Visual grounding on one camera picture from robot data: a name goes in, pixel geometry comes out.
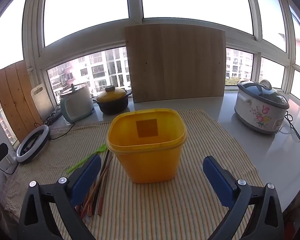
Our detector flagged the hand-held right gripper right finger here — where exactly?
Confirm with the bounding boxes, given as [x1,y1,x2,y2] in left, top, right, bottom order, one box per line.
[202,156,285,240]

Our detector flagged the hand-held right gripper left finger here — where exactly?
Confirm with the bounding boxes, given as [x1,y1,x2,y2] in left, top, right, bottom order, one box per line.
[18,154,102,240]

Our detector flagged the black chopstick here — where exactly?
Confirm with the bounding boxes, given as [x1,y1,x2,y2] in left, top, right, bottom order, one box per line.
[92,150,110,208]
[100,152,113,180]

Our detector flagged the green plastic spoon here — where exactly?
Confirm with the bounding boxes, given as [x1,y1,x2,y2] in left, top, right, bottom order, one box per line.
[66,144,108,174]

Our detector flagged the yellow plastic container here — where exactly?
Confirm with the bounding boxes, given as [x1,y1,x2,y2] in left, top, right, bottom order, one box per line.
[106,108,188,184]

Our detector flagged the white charger plug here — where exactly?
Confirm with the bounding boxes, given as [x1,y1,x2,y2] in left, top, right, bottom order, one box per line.
[0,155,18,173]

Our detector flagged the orange-brown plank board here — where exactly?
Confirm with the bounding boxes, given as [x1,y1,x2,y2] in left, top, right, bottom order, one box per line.
[0,60,43,143]

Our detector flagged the striped cloth mat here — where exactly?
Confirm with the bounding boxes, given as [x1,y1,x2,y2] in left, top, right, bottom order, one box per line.
[4,108,265,240]

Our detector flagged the white cutting board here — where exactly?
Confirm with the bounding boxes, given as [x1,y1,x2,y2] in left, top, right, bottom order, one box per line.
[30,83,56,125]

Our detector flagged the teal and white rice cooker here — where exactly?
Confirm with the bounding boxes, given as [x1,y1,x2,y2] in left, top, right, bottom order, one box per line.
[59,82,95,123]

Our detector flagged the white floral slow cooker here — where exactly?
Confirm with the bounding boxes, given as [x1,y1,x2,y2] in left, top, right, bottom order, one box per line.
[234,79,290,134]

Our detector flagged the black pot with yellow lid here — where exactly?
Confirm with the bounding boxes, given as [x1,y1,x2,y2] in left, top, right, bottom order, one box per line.
[93,85,133,115]

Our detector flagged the large light wooden board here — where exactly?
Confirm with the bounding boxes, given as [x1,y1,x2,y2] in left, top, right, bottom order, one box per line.
[124,23,227,103]

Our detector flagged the black ring light cable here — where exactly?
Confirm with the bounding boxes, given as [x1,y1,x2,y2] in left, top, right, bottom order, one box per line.
[34,122,76,140]

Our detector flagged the white ring light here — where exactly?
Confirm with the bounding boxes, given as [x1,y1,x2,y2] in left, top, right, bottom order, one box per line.
[16,125,51,165]

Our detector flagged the black slow cooker cable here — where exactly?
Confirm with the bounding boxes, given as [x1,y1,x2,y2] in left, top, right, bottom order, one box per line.
[285,114,300,141]

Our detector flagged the white window frame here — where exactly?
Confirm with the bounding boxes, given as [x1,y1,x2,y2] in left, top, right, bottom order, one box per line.
[0,0,300,105]

